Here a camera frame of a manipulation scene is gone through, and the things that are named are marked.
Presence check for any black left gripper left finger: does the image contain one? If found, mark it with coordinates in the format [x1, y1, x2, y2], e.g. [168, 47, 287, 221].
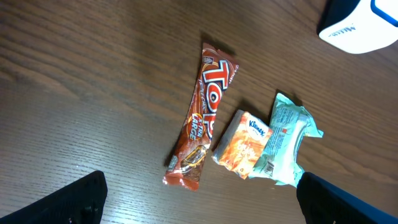
[1, 170, 108, 224]

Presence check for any red Top chocolate bar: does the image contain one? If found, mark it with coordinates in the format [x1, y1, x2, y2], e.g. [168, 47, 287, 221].
[162, 43, 239, 191]

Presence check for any orange tissue pack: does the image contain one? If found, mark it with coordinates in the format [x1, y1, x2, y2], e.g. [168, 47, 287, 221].
[212, 110, 272, 179]

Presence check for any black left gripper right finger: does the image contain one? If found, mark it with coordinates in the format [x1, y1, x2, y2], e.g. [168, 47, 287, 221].
[297, 172, 397, 224]

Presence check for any teal snack wrapper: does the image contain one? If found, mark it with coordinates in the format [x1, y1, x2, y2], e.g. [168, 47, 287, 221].
[249, 93, 323, 187]

